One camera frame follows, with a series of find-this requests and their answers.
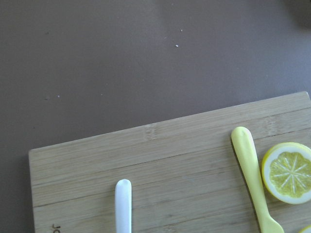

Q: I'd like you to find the lemon slice near handle end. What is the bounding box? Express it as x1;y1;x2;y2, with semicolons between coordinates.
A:
261;142;311;204

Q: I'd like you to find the bamboo cutting board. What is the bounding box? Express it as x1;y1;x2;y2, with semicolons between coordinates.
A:
29;92;311;233

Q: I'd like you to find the lemon slice near blade end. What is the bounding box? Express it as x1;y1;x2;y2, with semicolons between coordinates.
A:
298;225;311;233

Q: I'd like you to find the yellow plastic knife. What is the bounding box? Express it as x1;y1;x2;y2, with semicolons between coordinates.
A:
231;126;284;233

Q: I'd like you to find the white ceramic spoon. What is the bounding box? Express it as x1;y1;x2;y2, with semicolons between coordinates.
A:
115;179;132;233

